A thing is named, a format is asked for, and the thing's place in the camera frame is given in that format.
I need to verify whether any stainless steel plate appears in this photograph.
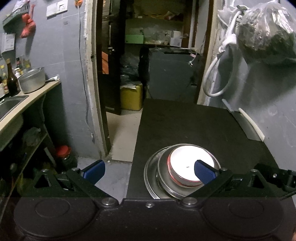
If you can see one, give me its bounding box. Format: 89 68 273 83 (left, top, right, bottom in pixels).
144 147 174 199

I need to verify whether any stainless steel bowl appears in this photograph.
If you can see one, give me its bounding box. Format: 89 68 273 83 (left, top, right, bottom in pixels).
157 143 221 200

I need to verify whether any kitchen counter with sink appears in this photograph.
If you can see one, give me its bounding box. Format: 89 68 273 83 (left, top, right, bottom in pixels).
1 80 61 151

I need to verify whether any red lidded jar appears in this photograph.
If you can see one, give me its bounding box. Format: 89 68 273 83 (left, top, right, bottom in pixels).
56 145 77 173

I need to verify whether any cleaver with steel blade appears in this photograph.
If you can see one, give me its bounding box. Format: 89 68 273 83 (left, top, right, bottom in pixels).
222 99 262 142

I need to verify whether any yellow plastic container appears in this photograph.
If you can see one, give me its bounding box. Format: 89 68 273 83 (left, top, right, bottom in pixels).
120 82 142 111

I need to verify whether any metal cooking pot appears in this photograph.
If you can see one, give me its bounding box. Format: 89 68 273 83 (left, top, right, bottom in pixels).
18 67 60 94

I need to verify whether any dark glass bottle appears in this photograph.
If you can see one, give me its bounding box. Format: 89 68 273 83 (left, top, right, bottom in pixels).
6 59 21 96

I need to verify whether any black plastic bag hanging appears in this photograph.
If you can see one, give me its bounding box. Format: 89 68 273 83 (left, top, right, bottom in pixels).
237 1 295 65

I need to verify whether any green shelf board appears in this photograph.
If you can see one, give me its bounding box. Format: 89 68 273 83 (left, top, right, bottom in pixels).
125 35 144 44

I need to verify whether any red hanging bag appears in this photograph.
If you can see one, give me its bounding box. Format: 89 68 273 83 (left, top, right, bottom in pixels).
20 4 36 38

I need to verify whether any grey looped hose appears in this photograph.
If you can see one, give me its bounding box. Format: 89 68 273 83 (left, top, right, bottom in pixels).
202 4 246 98

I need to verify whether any white wall paper sheet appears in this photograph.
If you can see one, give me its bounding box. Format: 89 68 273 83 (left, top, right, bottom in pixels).
46 0 68 18

